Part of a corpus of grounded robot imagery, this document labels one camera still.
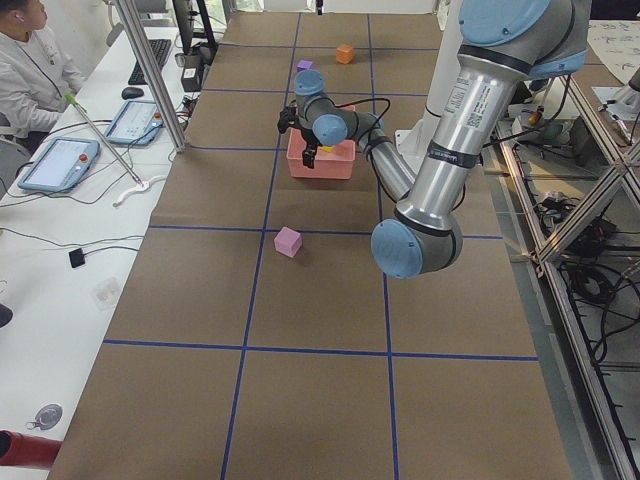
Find pink plastic bin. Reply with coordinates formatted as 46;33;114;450
286;129;356;180

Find light pink foam block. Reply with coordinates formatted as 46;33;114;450
274;227;303;258

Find round metal disc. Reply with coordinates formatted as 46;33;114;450
25;403;63;431

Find black keyboard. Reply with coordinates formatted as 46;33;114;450
127;38;173;86

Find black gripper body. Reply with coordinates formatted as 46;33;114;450
277;106;320;150

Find black computer mouse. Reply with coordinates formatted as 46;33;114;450
121;86;145;100

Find aluminium truss frame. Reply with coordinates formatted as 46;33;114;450
490;64;639;479

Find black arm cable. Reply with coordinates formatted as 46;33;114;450
337;97;396;201

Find red cylinder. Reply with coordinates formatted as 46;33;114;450
1;430;62;470

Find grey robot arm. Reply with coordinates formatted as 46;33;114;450
277;1;591;279

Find white curved hook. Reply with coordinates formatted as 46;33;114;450
112;175;167;208

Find green tipped metal rod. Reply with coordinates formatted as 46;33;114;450
64;93;143;186

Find floor cable bundle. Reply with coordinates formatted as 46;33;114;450
529;194;640;381

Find purple foam block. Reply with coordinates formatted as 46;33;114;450
296;60;313;72

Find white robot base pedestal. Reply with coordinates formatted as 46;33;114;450
395;0;463;173

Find person in white shirt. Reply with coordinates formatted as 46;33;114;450
1;1;85;153

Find near blue teach pendant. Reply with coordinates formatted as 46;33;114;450
18;137;100;193

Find orange foam block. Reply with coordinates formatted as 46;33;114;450
335;44;355;65

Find small black square device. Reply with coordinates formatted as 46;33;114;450
68;248;86;269

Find far blue teach pendant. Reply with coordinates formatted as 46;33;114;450
104;99;164;146

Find black box on desk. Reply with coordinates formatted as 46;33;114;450
181;54;203;93

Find blue teach pendant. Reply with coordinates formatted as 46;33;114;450
104;99;164;146
18;137;100;193

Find aluminium frame post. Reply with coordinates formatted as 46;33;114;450
114;0;186;153

